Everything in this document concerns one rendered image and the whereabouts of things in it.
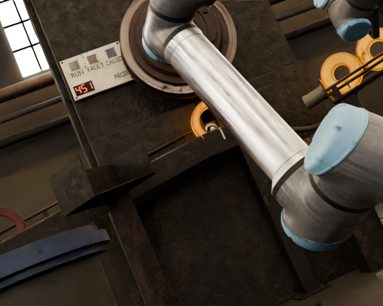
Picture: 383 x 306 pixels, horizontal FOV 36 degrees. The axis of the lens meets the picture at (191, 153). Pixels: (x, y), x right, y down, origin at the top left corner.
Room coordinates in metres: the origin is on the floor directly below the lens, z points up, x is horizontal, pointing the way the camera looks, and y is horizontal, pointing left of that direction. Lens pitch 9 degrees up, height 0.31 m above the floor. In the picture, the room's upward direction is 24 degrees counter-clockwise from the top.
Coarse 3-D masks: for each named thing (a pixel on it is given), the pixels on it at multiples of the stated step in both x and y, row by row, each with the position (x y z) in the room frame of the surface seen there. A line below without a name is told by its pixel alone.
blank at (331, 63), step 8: (336, 56) 2.16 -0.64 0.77; (344, 56) 2.15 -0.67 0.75; (352, 56) 2.14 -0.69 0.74; (328, 64) 2.18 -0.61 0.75; (336, 64) 2.17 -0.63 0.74; (344, 64) 2.16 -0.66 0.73; (352, 64) 2.15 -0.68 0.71; (360, 64) 2.14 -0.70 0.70; (320, 72) 2.20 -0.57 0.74; (328, 72) 2.19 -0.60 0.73; (360, 72) 2.14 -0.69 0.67; (328, 80) 2.19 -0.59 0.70; (336, 80) 2.18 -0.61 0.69; (360, 80) 2.15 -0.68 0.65; (344, 88) 2.17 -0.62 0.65; (352, 88) 2.16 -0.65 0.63
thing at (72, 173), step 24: (72, 168) 1.78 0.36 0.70; (96, 168) 2.02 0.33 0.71; (120, 168) 2.04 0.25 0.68; (144, 168) 1.96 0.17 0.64; (72, 192) 1.82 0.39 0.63; (96, 192) 2.00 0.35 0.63; (120, 192) 1.90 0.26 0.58; (120, 216) 1.89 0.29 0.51; (144, 240) 1.91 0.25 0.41; (144, 264) 1.89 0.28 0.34; (144, 288) 1.91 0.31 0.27; (168, 288) 1.92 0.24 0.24
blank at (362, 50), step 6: (366, 36) 2.11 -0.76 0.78; (360, 42) 2.12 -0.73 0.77; (366, 42) 2.12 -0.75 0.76; (372, 42) 2.12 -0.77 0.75; (360, 48) 2.13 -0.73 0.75; (366, 48) 2.12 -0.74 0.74; (360, 54) 2.13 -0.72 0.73; (366, 54) 2.12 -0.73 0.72; (360, 60) 2.14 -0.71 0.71; (366, 60) 2.13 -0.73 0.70; (378, 60) 2.11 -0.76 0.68; (366, 66) 2.13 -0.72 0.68; (378, 66) 2.12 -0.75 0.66
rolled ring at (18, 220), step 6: (0, 210) 2.11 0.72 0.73; (6, 210) 2.11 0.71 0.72; (12, 210) 2.12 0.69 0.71; (0, 216) 2.13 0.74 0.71; (6, 216) 2.11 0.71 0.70; (12, 216) 2.11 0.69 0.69; (18, 216) 2.12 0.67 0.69; (18, 222) 2.12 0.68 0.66; (24, 222) 2.14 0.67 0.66; (18, 228) 2.12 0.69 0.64; (24, 228) 2.12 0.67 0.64
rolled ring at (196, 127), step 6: (198, 108) 2.26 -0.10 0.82; (204, 108) 2.26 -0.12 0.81; (192, 114) 2.25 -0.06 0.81; (198, 114) 2.26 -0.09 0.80; (192, 120) 2.25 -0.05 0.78; (198, 120) 2.25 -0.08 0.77; (192, 126) 2.26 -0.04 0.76; (198, 126) 2.25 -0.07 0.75; (198, 132) 2.25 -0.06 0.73; (204, 132) 2.25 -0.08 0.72
